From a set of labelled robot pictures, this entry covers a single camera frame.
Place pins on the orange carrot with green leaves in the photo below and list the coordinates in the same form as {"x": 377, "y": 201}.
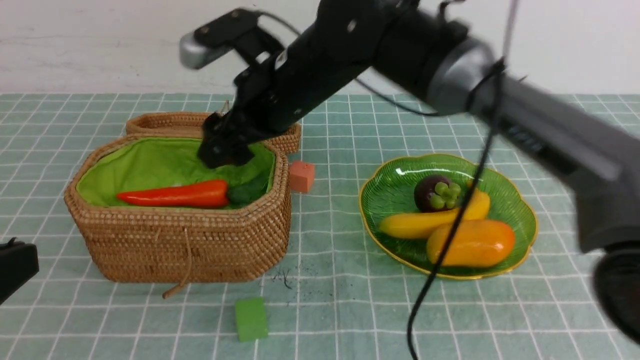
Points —
{"x": 210, "y": 194}

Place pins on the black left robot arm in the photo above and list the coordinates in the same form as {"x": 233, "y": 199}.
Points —
{"x": 19, "y": 262}

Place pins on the orange yellow mango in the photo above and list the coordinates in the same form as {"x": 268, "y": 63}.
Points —
{"x": 480, "y": 243}

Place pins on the woven wicker basket lid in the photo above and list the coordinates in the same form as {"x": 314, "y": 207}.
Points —
{"x": 189, "y": 124}

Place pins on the green foam block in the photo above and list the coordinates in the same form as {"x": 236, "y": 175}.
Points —
{"x": 251, "y": 319}

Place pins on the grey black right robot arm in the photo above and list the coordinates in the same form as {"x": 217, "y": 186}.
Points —
{"x": 439, "y": 63}

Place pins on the yellow banana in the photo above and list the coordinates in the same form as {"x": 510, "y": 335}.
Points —
{"x": 419, "y": 226}

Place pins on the orange foam cube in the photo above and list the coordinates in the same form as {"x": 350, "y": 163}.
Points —
{"x": 301, "y": 176}

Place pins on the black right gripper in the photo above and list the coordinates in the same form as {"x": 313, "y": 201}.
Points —
{"x": 275, "y": 95}

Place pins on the purple mangosteen green top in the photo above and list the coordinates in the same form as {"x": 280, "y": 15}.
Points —
{"x": 436, "y": 193}

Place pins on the woven wicker basket green lining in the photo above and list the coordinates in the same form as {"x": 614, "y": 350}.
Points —
{"x": 133, "y": 244}

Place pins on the green leaf-shaped glass plate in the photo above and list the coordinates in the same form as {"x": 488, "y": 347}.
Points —
{"x": 390, "y": 191}

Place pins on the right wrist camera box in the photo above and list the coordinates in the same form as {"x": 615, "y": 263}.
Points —
{"x": 239, "y": 31}

